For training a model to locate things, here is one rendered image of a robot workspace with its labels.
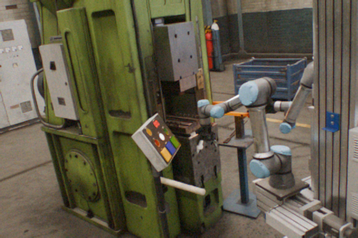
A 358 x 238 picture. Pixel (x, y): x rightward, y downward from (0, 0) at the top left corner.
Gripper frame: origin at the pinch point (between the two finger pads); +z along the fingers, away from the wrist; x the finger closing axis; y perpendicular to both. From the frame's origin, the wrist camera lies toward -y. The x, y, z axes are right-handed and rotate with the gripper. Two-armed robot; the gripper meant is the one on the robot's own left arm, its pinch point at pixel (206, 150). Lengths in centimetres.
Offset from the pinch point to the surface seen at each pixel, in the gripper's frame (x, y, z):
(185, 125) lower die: 8.4, -43.9, -5.0
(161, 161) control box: -36.2, 6.9, -6.1
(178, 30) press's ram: 11, -42, -79
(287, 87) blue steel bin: 323, -261, 63
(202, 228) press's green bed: 7, -36, 87
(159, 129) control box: -27.0, -12.8, -19.4
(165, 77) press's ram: -3, -46, -46
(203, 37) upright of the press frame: 51, -75, -67
